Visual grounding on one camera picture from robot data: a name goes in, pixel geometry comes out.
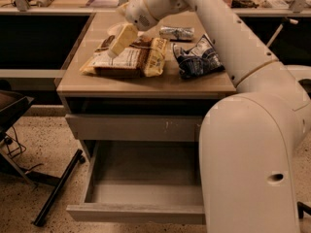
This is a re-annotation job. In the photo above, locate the black chair with legs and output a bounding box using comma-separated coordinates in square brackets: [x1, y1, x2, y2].
[0, 80, 87, 228]

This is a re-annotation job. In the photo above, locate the black caster wheel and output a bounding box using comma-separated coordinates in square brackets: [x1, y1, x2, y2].
[297, 202, 311, 219]

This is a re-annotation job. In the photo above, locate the brown and yellow chip bag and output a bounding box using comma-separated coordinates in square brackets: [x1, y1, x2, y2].
[80, 35, 167, 78]

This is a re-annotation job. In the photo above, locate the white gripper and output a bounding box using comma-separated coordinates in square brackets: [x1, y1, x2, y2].
[108, 0, 158, 58]

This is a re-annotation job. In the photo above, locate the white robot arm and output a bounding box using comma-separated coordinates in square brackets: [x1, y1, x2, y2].
[121, 0, 311, 233]

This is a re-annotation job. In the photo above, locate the open middle drawer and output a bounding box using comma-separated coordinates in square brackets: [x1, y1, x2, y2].
[67, 141, 205, 224]

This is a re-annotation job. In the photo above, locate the grey top drawer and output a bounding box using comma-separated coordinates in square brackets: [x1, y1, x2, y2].
[65, 114, 202, 142]

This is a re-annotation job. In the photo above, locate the white paper bowl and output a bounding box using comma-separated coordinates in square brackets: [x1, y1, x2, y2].
[107, 22, 124, 36]

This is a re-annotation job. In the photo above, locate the grey drawer cabinet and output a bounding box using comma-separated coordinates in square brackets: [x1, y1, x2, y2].
[54, 11, 237, 226]

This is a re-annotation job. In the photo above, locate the white cane stick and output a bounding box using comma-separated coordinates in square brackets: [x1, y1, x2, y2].
[266, 17, 299, 48]

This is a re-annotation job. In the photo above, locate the blue crumpled chip bag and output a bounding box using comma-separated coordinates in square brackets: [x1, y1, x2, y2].
[172, 34, 225, 79]

